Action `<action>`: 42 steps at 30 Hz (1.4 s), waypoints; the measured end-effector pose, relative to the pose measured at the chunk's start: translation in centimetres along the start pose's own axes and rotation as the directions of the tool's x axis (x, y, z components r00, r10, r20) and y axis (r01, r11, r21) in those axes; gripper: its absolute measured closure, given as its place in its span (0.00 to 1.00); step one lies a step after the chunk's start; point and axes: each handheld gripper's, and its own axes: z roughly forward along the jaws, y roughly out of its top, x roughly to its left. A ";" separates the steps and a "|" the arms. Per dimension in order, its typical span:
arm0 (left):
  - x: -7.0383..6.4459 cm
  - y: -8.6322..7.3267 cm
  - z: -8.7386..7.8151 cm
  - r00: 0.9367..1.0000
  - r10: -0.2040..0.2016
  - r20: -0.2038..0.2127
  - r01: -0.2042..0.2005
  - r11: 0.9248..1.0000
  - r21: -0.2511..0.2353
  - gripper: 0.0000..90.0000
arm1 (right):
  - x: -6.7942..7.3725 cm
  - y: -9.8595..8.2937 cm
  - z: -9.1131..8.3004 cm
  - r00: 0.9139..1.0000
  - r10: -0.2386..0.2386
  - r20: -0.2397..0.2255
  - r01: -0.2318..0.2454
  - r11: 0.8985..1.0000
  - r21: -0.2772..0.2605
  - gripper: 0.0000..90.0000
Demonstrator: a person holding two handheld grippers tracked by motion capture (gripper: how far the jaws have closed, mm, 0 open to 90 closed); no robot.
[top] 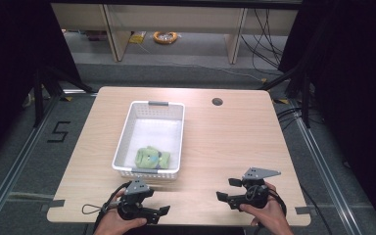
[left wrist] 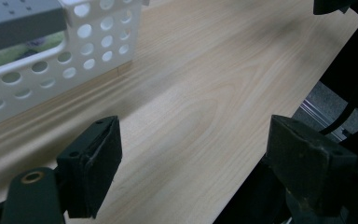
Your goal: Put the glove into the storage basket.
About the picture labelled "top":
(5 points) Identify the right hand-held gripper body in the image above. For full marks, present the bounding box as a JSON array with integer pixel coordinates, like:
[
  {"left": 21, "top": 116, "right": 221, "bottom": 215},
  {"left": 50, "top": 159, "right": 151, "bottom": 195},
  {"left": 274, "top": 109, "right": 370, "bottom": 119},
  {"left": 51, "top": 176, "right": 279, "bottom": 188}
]
[{"left": 227, "top": 166, "right": 282, "bottom": 211}]

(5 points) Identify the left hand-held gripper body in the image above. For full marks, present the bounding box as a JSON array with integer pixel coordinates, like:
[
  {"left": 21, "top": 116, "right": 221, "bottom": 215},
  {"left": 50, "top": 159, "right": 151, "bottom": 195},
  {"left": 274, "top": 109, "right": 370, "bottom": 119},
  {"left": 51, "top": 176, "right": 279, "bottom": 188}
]
[{"left": 117, "top": 178, "right": 160, "bottom": 221}]

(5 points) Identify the green mitten with face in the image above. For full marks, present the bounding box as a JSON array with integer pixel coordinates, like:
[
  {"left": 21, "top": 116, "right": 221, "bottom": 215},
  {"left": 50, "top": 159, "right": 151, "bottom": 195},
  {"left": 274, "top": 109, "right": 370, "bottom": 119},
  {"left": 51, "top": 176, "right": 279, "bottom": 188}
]
[{"left": 134, "top": 145, "right": 165, "bottom": 169}]

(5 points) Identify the plain green mitten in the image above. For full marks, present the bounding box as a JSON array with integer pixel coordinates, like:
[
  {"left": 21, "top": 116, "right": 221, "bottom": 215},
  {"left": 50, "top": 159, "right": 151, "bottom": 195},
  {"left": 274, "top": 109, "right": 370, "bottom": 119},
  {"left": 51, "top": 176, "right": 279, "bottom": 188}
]
[{"left": 158, "top": 151, "right": 171, "bottom": 169}]

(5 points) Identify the white plastic basket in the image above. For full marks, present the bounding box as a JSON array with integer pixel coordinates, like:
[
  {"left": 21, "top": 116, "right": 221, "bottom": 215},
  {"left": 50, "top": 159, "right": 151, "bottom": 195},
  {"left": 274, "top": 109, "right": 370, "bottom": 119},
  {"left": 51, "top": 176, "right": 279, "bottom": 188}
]
[{"left": 111, "top": 100, "right": 186, "bottom": 181}]

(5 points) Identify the person's right hand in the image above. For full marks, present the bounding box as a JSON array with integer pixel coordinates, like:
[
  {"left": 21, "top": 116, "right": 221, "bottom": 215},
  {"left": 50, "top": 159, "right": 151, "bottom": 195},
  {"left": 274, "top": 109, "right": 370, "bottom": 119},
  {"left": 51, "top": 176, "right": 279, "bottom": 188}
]
[{"left": 239, "top": 181, "right": 295, "bottom": 235}]

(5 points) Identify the person's left hand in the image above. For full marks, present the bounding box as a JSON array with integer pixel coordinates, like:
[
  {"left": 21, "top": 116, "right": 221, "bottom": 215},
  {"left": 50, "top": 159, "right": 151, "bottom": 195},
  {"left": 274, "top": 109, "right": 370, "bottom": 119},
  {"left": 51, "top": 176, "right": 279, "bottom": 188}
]
[{"left": 93, "top": 189, "right": 148, "bottom": 235}]

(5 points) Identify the black metal stand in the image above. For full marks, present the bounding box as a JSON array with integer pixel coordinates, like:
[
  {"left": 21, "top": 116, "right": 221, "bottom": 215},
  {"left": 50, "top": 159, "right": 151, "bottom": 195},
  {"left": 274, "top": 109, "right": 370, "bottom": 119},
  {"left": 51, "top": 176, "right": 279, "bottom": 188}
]
[
  {"left": 32, "top": 66, "right": 95, "bottom": 129},
  {"left": 258, "top": 63, "right": 311, "bottom": 129}
]

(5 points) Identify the yellow packet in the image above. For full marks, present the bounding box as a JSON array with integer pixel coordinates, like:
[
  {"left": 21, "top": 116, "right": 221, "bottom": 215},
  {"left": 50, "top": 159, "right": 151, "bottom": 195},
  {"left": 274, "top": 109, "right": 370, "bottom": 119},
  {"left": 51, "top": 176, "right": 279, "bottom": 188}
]
[{"left": 128, "top": 30, "right": 148, "bottom": 45}]

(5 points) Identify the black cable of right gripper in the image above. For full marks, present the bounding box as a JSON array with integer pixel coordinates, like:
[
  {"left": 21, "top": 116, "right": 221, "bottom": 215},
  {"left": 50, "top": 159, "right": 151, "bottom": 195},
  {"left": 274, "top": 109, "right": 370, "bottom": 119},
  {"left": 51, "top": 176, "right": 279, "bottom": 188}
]
[{"left": 266, "top": 187, "right": 289, "bottom": 217}]

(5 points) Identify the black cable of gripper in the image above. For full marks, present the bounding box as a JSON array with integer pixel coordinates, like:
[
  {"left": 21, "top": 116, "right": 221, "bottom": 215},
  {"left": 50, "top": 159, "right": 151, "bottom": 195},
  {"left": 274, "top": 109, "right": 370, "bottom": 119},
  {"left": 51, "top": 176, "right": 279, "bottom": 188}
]
[
  {"left": 81, "top": 181, "right": 132, "bottom": 229},
  {"left": 266, "top": 187, "right": 289, "bottom": 217}
]

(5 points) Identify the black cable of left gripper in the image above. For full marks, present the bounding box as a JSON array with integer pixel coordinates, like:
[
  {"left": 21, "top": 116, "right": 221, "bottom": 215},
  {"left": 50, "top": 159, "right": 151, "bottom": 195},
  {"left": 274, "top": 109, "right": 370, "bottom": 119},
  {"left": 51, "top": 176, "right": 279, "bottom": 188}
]
[{"left": 81, "top": 181, "right": 132, "bottom": 229}]

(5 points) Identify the aluminium floor rail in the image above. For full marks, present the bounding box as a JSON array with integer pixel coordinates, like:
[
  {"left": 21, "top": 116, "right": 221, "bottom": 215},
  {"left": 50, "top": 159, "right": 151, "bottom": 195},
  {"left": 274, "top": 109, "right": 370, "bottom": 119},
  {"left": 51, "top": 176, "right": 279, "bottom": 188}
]
[
  {"left": 288, "top": 99, "right": 363, "bottom": 235},
  {"left": 0, "top": 94, "right": 62, "bottom": 229}
]

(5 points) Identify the thin white floor cable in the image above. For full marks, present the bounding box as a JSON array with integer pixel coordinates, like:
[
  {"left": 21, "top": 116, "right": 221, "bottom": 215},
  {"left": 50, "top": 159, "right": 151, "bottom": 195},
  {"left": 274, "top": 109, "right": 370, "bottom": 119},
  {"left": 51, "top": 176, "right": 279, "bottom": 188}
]
[{"left": 136, "top": 42, "right": 266, "bottom": 82}]

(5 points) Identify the bundle of black cables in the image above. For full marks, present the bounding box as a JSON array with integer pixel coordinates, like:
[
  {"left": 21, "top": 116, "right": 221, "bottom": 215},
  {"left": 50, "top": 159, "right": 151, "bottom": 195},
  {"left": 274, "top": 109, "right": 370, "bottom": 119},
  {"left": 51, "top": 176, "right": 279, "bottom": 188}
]
[{"left": 240, "top": 8, "right": 290, "bottom": 76}]

